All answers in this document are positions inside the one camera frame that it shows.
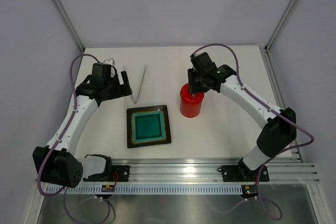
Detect red round lid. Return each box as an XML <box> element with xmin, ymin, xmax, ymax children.
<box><xmin>180</xmin><ymin>83</ymin><xmax>204</xmax><ymax>105</ymax></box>

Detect red cylindrical container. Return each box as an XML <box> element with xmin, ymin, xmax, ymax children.
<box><xmin>180</xmin><ymin>98</ymin><xmax>203</xmax><ymax>118</ymax></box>

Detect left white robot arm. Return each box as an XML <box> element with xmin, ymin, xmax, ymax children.
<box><xmin>33</xmin><ymin>63</ymin><xmax>132</xmax><ymax>188</ymax></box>

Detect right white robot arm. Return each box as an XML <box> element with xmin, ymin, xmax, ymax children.
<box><xmin>187</xmin><ymin>52</ymin><xmax>297</xmax><ymax>180</ymax></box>

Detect square dark teal plate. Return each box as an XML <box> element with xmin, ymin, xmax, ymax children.
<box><xmin>126</xmin><ymin>105</ymin><xmax>172</xmax><ymax>148</ymax></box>

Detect left small circuit board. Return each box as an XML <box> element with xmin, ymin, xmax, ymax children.
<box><xmin>101</xmin><ymin>185</ymin><xmax>115</xmax><ymax>193</ymax></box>

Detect small circuit board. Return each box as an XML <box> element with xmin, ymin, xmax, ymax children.
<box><xmin>101</xmin><ymin>185</ymin><xmax>115</xmax><ymax>193</ymax></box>
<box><xmin>242</xmin><ymin>185</ymin><xmax>258</xmax><ymax>197</ymax></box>

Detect right small circuit board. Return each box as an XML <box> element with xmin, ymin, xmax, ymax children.
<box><xmin>242</xmin><ymin>185</ymin><xmax>258</xmax><ymax>197</ymax></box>

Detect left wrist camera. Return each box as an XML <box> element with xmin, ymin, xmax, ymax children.
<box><xmin>102</xmin><ymin>58</ymin><xmax>116</xmax><ymax>66</ymax></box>

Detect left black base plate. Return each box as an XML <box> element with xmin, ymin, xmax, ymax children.
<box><xmin>83</xmin><ymin>165</ymin><xmax>130</xmax><ymax>183</ymax></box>

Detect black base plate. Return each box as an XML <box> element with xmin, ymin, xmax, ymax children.
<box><xmin>83</xmin><ymin>165</ymin><xmax>130</xmax><ymax>183</ymax></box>
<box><xmin>217</xmin><ymin>165</ymin><xmax>259</xmax><ymax>182</ymax></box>

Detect aluminium mounting rail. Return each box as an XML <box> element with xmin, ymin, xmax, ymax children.
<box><xmin>35</xmin><ymin>157</ymin><xmax>320</xmax><ymax>185</ymax></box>

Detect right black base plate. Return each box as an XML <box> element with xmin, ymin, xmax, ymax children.
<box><xmin>217</xmin><ymin>165</ymin><xmax>259</xmax><ymax>182</ymax></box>

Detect left aluminium frame post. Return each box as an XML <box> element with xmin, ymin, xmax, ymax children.
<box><xmin>52</xmin><ymin>0</ymin><xmax>85</xmax><ymax>52</ymax></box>

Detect aluminium frame post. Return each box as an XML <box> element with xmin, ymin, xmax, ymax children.
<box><xmin>52</xmin><ymin>0</ymin><xmax>85</xmax><ymax>52</ymax></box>
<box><xmin>265</xmin><ymin>0</ymin><xmax>299</xmax><ymax>53</ymax></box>

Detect white slotted cable duct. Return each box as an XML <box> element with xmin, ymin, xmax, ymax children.
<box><xmin>46</xmin><ymin>184</ymin><xmax>244</xmax><ymax>195</ymax></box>

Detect right aluminium frame post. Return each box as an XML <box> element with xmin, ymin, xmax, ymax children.
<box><xmin>265</xmin><ymin>0</ymin><xmax>299</xmax><ymax>53</ymax></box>

